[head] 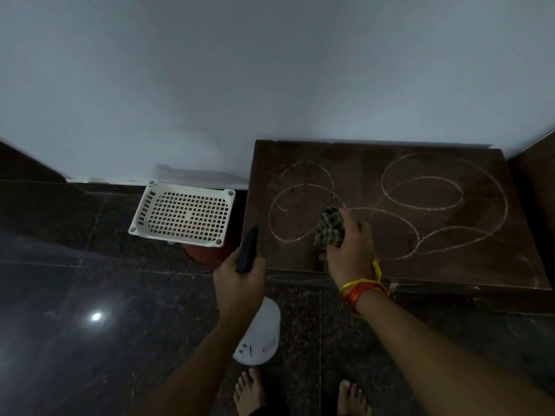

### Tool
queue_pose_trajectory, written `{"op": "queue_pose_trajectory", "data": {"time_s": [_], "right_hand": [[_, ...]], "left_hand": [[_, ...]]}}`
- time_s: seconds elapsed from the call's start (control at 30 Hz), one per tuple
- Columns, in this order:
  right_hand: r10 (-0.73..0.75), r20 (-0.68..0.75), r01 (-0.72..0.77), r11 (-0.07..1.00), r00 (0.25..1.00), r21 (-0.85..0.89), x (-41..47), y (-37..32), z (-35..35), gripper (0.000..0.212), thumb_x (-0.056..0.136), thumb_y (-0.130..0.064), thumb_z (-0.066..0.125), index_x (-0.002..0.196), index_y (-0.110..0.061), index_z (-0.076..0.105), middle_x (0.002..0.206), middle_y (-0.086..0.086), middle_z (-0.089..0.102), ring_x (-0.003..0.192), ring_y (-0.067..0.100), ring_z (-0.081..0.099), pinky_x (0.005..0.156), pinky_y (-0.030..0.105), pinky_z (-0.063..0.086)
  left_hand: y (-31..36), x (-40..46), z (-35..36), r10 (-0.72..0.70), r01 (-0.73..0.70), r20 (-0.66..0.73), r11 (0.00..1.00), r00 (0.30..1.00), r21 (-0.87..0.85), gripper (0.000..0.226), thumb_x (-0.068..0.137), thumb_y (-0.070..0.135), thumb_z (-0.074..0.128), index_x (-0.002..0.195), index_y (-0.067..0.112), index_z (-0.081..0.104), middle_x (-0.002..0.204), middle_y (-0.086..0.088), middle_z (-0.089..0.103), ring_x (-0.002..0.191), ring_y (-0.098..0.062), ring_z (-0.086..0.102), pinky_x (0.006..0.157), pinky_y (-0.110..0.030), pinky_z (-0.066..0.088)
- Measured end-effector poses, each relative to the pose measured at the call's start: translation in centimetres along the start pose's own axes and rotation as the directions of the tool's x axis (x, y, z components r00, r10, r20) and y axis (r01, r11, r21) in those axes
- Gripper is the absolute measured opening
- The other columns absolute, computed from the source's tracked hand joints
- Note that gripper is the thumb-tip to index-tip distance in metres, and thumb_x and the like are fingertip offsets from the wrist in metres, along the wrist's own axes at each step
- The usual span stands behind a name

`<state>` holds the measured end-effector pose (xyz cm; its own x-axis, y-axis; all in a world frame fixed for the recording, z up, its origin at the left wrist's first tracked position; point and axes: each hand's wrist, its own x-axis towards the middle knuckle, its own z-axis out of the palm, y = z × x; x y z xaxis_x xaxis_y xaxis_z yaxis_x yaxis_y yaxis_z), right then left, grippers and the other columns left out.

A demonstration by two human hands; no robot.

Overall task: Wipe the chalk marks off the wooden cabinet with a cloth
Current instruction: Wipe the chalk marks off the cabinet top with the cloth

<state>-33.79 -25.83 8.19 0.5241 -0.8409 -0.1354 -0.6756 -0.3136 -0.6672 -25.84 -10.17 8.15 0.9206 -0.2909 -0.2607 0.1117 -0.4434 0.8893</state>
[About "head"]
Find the person's left hand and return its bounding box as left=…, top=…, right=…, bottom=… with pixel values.
left=212, top=246, right=268, bottom=326

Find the person's right hand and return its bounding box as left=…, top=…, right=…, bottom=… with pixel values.
left=319, top=208, right=377, bottom=291

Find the checkered cleaning cloth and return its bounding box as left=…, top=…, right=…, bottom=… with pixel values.
left=313, top=206, right=347, bottom=249

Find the white spray bottle black nozzle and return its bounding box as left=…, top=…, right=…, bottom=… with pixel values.
left=233, top=225, right=282, bottom=367

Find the person's left forearm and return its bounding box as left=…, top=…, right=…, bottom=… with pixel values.
left=141, top=311, right=262, bottom=416

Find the person's right forearm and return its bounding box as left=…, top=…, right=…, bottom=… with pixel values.
left=349, top=291, right=555, bottom=416

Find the orange yellow wrist thread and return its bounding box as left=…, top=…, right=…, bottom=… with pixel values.
left=339, top=258, right=390, bottom=319

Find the red round stool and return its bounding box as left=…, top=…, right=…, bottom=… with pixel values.
left=181, top=242, right=235, bottom=268

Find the white perforated plastic basket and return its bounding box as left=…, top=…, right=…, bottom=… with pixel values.
left=128, top=181, right=236, bottom=248

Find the brown stone platform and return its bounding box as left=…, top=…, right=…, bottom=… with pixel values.
left=240, top=140, right=552, bottom=291

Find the person's left foot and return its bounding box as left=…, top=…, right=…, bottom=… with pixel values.
left=233, top=368, right=266, bottom=416

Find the person's foot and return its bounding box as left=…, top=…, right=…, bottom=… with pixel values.
left=337, top=379, right=372, bottom=416
left=233, top=368, right=266, bottom=416

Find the person's right foot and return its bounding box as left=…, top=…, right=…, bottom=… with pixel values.
left=337, top=379, right=372, bottom=416

